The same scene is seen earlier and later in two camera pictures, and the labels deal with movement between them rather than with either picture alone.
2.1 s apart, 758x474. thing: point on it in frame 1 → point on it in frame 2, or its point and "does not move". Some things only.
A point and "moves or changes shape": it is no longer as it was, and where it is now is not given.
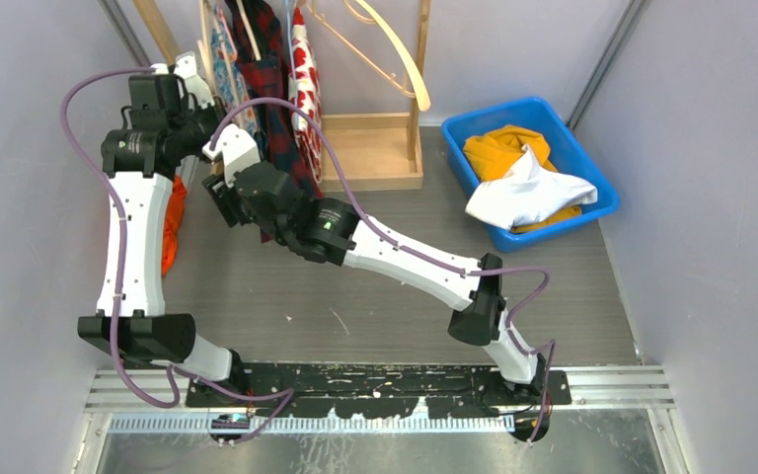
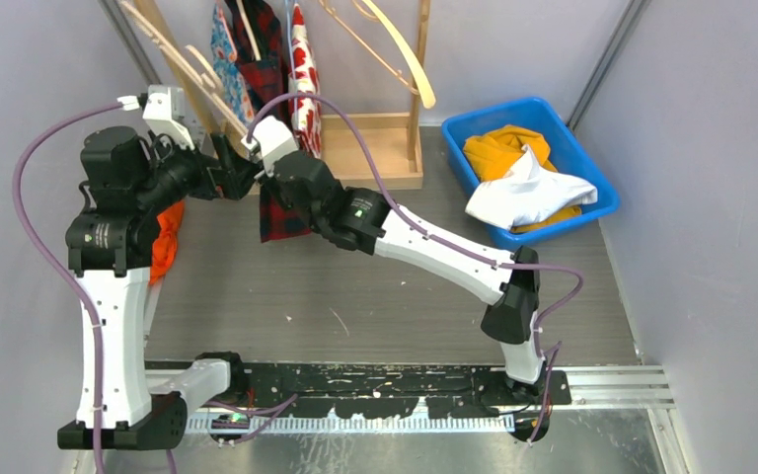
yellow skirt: x=493 y=153 does not move
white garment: x=528 y=191 does not move
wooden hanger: x=419 y=94 moves or changes shape
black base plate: x=442 y=389 does not move
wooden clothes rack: x=359 y=151 does not move
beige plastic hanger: x=206 y=43 → x=201 y=78
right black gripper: x=224 y=199 → x=270 y=184
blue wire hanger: x=290 y=47 does not move
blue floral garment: x=227 y=71 does not move
